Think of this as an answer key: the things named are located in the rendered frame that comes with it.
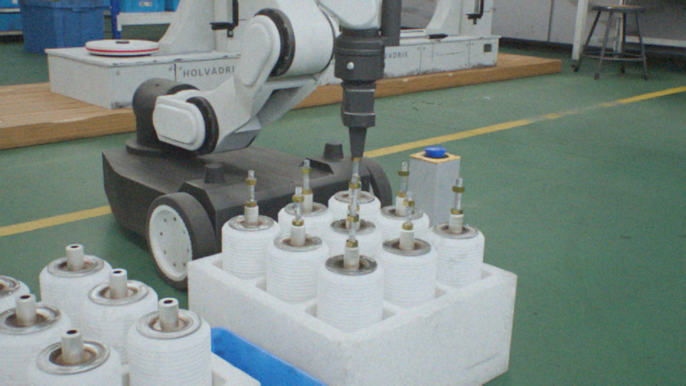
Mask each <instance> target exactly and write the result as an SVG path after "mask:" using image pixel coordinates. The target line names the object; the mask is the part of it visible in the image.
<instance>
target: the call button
mask: <svg viewBox="0 0 686 386"><path fill-rule="evenodd" d="M425 153H427V154H426V155H427V156H429V157H435V158H439V157H443V154H445V153H446V149H445V148H443V147H441V146H427V147H426V148H425Z"/></svg>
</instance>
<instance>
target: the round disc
mask: <svg viewBox="0 0 686 386"><path fill-rule="evenodd" d="M86 50H87V52H90V53H94V54H98V55H102V56H108V57H137V56H144V55H146V54H152V53H155V52H158V50H159V45H158V43H156V42H152V41H134V40H108V41H91V42H88V43H86Z"/></svg>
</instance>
